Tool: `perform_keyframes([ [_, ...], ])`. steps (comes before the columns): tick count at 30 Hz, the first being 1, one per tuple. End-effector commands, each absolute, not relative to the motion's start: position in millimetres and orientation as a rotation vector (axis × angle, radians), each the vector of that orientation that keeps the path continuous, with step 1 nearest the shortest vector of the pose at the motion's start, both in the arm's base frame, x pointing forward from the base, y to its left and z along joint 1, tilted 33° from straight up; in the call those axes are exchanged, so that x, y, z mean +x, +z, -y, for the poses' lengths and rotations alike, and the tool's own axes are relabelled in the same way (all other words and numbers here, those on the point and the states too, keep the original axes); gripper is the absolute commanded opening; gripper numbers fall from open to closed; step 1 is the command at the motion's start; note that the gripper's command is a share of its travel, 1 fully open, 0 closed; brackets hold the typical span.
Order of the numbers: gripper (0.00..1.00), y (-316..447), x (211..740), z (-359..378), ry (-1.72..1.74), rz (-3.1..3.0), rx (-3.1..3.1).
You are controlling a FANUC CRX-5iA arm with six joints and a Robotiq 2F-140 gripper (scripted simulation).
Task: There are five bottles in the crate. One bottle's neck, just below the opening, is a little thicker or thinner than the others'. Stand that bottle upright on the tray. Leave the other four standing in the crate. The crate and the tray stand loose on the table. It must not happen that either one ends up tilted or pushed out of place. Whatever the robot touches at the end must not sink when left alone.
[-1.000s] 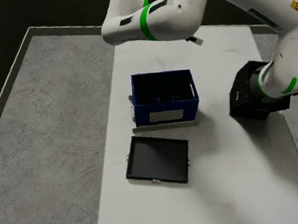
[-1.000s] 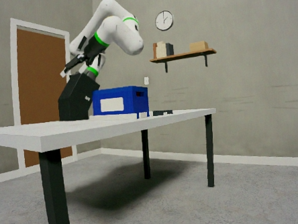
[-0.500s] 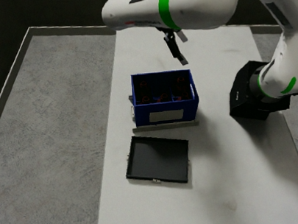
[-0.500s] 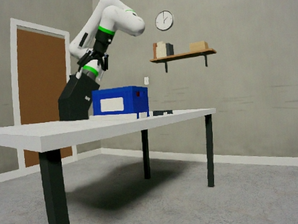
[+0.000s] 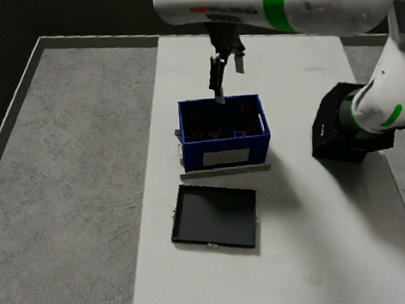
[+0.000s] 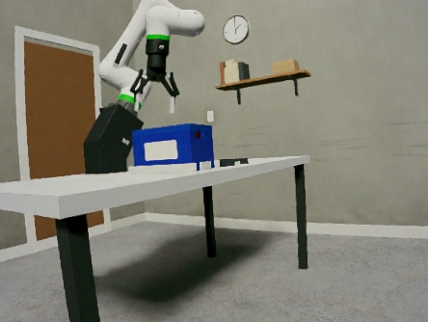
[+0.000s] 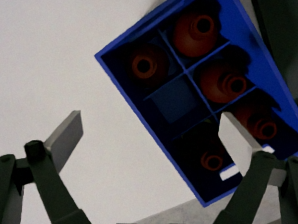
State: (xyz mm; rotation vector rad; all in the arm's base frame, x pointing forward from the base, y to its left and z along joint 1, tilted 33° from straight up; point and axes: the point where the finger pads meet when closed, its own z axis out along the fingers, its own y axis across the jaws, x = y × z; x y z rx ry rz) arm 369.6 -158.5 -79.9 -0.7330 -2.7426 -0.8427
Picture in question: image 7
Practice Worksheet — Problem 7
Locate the black shallow tray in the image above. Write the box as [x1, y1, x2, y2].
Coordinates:
[251, 0, 298, 106]

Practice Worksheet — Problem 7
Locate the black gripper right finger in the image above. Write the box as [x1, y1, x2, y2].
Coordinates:
[213, 112, 298, 224]

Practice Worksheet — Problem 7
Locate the blue crate with dividers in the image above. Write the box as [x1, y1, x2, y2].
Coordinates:
[105, 0, 298, 208]

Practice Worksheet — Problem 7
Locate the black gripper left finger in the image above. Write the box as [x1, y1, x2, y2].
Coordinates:
[0, 110, 92, 224]

